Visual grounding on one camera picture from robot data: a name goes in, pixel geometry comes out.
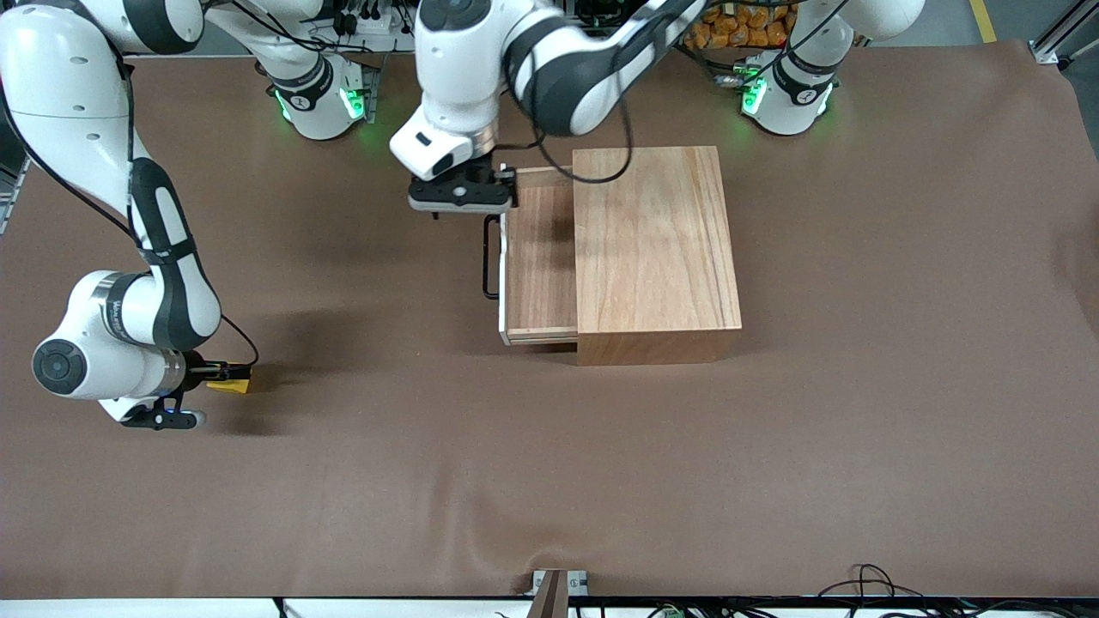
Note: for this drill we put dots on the pile of orange objects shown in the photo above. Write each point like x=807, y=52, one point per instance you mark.
x=738, y=30

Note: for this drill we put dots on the light wooden drawer cabinet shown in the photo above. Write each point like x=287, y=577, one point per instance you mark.
x=657, y=249

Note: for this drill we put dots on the white power strip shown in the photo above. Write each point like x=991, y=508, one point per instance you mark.
x=373, y=26

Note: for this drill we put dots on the brown table cloth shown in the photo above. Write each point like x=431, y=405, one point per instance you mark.
x=429, y=472

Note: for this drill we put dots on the yellow wooden block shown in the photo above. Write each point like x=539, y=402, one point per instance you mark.
x=230, y=388

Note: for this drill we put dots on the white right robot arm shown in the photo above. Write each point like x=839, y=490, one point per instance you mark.
x=51, y=86

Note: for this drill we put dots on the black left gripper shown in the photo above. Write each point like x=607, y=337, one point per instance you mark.
x=498, y=178

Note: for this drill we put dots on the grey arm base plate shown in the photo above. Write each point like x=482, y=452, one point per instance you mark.
x=375, y=86

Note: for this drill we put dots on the metal table edge bracket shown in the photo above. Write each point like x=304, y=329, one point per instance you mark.
x=577, y=582

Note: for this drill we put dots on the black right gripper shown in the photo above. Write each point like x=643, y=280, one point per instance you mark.
x=196, y=370

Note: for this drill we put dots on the aluminium frame profile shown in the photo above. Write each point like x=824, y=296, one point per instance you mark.
x=1049, y=50

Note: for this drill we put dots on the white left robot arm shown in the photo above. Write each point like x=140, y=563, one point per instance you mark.
x=455, y=77

